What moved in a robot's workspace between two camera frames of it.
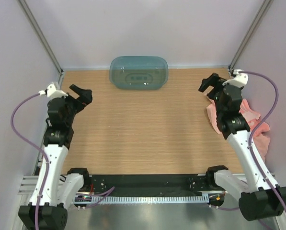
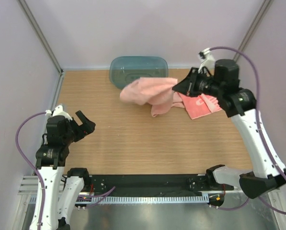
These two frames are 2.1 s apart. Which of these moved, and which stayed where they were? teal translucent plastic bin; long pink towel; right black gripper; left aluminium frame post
Moved: long pink towel; right black gripper
Stayed: left aluminium frame post; teal translucent plastic bin
